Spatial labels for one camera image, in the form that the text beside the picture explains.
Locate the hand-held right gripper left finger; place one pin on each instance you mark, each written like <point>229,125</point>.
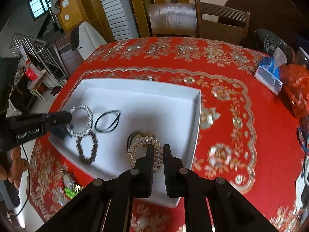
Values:
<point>147,164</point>

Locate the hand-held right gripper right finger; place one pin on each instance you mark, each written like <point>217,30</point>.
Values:
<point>169,171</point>

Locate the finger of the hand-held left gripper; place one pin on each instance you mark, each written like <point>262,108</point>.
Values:
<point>61,132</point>
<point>60,118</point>

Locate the white cardboard box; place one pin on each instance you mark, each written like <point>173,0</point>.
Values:
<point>157,106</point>

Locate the small silver jewelry piece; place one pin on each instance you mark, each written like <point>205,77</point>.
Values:
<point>148,77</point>

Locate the person's left hand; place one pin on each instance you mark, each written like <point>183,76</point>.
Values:
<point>18,164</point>

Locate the dark red slippers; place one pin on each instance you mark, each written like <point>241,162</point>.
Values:
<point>55,91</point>

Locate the small white table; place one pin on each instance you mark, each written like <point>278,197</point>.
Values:
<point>38,82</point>

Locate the red bag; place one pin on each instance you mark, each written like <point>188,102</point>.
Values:
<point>31,74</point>

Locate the green hair accessory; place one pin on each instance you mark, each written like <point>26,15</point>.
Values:
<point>70,192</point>

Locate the metal staircase railing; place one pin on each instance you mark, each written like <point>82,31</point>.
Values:
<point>41,50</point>

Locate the red floral tablecloth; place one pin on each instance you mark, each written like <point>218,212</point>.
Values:
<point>265,125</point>

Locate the window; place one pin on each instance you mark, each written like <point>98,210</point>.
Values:
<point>38,4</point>

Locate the white louvered panel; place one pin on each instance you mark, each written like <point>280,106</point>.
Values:
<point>113,9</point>

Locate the blue tissue pack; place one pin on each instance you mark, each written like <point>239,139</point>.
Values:
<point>269,75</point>

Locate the solid-back wooden chair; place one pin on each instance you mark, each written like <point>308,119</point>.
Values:
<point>171,19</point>

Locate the orange plastic bag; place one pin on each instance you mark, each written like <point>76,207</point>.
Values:
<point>297,87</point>

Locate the slatted wooden chair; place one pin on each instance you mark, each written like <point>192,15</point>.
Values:
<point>224,21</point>

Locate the black plastic bag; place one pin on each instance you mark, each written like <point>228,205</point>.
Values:
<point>268,43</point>

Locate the round dark wooden table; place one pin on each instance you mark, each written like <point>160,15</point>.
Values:
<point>263,7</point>

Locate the white wall switch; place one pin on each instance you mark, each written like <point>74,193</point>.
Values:
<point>65,3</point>

